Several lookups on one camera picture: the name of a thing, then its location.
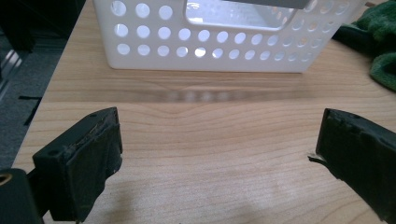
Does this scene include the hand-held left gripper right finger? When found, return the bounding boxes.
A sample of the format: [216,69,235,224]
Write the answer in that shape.
[307,107,396,224]

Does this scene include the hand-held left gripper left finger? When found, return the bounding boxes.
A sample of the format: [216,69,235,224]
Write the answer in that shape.
[32,106,123,224]

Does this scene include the green cloth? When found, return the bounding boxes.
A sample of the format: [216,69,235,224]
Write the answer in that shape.
[332,0,396,92]

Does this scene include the white perforated plastic basket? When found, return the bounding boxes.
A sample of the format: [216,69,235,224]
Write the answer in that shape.
[92,0,367,74]

